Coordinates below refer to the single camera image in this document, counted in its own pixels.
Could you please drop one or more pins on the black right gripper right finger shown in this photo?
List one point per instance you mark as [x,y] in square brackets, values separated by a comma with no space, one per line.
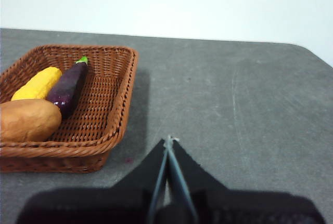
[234,208]

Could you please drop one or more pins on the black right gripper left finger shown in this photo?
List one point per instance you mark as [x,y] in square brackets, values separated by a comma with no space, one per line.
[117,203]

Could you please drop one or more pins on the brown wicker basket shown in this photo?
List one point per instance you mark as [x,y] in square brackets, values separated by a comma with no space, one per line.
[104,99]

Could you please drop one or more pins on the brown potato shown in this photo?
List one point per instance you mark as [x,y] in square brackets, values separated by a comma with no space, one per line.
[28,120]

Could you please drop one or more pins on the purple eggplant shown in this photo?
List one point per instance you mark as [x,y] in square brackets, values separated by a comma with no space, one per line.
[67,89]

